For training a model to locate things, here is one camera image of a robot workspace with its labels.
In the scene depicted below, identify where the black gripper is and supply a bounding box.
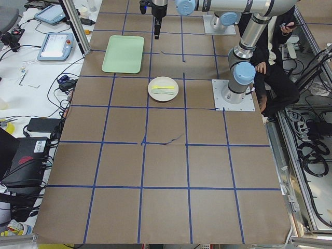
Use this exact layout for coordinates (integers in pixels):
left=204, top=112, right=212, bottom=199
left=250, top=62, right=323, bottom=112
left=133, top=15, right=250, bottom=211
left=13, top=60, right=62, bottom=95
left=151, top=0, right=166, bottom=39

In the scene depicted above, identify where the white round plate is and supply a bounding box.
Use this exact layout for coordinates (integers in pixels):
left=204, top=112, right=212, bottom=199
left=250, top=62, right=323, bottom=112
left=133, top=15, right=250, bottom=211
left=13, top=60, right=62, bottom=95
left=147, top=77, right=179, bottom=102

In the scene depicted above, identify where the light green plastic spoon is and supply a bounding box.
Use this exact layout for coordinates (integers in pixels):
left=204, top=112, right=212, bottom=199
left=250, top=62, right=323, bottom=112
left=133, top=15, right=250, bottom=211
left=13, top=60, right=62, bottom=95
left=151, top=89, right=174, bottom=95

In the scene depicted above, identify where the yellow plastic fork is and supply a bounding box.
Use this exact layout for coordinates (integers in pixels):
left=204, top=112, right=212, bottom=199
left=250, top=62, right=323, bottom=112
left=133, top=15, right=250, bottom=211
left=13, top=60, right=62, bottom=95
left=151, top=86, right=175, bottom=89

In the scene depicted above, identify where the black power adapter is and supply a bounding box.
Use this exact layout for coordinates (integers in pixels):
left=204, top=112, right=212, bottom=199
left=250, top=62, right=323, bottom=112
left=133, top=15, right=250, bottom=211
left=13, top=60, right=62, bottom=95
left=27, top=118, right=60, bottom=133

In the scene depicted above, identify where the person's hand on knee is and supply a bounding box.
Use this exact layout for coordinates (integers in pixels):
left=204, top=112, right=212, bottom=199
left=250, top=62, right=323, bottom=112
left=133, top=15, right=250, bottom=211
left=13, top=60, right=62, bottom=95
left=255, top=61, right=267, bottom=75

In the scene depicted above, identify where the black computer box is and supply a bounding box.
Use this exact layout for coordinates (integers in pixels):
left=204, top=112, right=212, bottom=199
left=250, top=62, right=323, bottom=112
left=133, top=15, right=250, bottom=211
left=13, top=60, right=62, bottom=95
left=1, top=137, right=50, bottom=187

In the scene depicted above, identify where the aluminium frame post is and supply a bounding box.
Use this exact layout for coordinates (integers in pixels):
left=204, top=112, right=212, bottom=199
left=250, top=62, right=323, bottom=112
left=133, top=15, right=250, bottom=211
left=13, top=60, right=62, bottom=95
left=59, top=0, right=91, bottom=56

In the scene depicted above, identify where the teach pendant near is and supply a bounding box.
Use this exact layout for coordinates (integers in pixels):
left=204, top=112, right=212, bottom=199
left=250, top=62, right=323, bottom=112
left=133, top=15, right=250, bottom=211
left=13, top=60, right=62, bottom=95
left=37, top=32, right=74, bottom=61

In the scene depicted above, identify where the teach pendant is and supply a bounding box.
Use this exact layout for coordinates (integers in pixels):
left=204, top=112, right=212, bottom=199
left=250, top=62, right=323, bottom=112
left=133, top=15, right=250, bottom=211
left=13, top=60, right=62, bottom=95
left=34, top=5, right=65, bottom=25
left=37, top=32, right=74, bottom=61

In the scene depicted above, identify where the person's hand with phone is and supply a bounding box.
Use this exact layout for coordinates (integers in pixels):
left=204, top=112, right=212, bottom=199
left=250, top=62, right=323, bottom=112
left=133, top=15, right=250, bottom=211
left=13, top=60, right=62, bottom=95
left=280, top=22, right=296, bottom=36

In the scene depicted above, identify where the person in black clothes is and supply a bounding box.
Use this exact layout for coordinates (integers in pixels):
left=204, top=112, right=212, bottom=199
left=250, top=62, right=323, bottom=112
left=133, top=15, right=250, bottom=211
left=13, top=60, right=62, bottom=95
left=251, top=7, right=299, bottom=120

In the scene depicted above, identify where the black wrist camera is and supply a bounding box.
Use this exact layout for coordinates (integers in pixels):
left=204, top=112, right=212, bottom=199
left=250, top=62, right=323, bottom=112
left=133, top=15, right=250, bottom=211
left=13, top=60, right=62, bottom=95
left=140, top=0, right=149, bottom=15

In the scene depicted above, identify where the teach pendant far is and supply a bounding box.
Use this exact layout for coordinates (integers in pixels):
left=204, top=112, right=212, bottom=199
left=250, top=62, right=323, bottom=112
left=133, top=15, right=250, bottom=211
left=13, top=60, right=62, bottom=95
left=34, top=5, right=65, bottom=25

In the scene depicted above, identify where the light green plastic tray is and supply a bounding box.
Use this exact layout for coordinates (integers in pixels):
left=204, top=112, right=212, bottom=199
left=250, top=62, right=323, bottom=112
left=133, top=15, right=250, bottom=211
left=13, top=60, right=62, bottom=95
left=102, top=35, right=145, bottom=74

